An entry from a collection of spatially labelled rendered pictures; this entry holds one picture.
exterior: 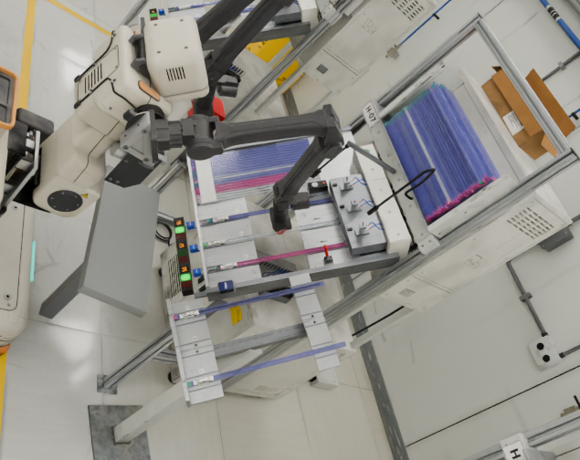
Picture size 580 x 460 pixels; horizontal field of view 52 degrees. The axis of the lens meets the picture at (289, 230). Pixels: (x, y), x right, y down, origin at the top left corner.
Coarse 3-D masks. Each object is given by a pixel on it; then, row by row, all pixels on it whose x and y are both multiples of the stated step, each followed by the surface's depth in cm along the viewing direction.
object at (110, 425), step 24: (216, 360) 202; (240, 360) 196; (96, 408) 234; (120, 408) 242; (144, 408) 224; (168, 408) 216; (96, 432) 229; (120, 432) 231; (144, 432) 244; (96, 456) 223; (120, 456) 230; (144, 456) 238
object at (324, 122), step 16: (320, 112) 163; (224, 128) 160; (240, 128) 161; (256, 128) 161; (272, 128) 161; (288, 128) 162; (304, 128) 162; (320, 128) 162; (336, 128) 162; (192, 144) 158; (208, 144) 158; (224, 144) 161
